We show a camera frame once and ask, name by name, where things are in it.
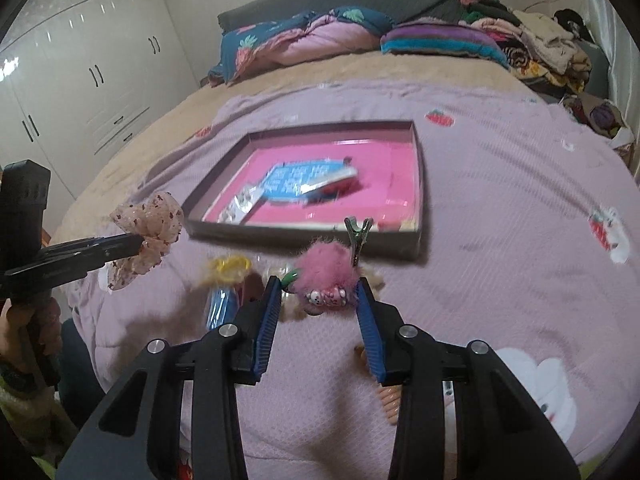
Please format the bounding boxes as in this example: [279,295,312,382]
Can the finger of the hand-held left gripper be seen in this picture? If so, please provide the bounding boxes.
[5,255,121,293]
[42,233,146,262]

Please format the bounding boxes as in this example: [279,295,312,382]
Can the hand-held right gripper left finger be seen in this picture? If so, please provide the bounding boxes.
[55,275,283,480]

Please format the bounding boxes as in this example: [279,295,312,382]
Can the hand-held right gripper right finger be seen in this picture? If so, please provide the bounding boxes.
[356,277,583,480]

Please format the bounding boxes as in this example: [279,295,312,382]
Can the bagged yellow hair ties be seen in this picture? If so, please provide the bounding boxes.
[200,254,253,333]

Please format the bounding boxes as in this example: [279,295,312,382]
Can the beige lace scrunchie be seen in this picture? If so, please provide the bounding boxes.
[106,192,187,292]

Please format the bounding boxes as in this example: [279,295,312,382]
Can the pink fluffy hair clip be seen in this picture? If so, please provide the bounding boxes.
[290,216,376,317]

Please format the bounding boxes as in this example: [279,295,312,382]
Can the shallow pink box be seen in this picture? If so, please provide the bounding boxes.
[181,119,426,262]

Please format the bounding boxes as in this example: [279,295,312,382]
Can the person's left forearm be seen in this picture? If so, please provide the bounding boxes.
[0,357,86,480]

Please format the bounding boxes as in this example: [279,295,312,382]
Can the clear plastic jewelry packet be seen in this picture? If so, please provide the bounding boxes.
[217,185,268,224]

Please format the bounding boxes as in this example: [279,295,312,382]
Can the person's left hand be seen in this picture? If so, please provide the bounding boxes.
[0,294,65,377]

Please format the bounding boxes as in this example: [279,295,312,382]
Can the blue printed card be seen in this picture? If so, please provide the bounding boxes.
[262,160,358,206]

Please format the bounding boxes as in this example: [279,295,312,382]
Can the beige bed sheet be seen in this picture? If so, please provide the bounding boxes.
[50,47,531,246]

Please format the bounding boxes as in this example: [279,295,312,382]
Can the white wardrobe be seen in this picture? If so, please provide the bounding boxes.
[0,0,211,221]

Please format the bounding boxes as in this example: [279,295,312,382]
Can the folded floral quilt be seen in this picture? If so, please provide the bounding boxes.
[207,6,396,87]

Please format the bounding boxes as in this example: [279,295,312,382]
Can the striped pillow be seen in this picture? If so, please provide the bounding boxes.
[380,22,511,68]

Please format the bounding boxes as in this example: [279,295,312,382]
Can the pile of clothes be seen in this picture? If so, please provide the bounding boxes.
[459,0,638,161]

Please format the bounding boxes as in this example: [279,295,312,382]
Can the white curtain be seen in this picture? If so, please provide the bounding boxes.
[582,0,640,176]

